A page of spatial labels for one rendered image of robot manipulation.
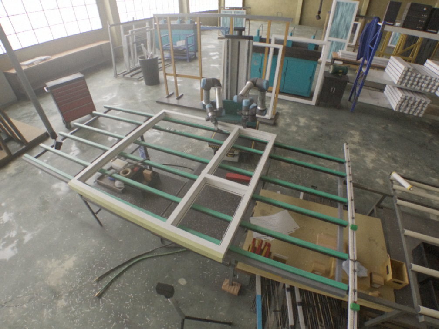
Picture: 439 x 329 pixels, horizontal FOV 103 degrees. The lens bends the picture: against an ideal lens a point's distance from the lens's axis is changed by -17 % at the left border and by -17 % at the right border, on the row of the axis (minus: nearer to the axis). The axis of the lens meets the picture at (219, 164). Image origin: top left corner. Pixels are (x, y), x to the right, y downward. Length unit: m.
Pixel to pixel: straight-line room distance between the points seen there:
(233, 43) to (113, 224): 2.69
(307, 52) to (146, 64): 4.16
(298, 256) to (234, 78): 2.28
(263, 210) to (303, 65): 4.36
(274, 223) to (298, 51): 4.45
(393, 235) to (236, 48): 2.63
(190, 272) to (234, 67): 2.51
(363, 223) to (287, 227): 0.72
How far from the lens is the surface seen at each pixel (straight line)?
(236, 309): 2.23
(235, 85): 3.03
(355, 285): 1.59
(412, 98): 5.68
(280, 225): 1.88
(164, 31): 11.12
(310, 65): 5.69
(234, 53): 2.92
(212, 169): 1.91
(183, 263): 2.38
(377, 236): 2.21
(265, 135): 2.33
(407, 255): 2.04
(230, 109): 3.09
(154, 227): 1.52
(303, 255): 1.80
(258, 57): 5.84
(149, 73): 6.53
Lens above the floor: 2.18
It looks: 41 degrees down
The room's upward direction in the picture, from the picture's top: straight up
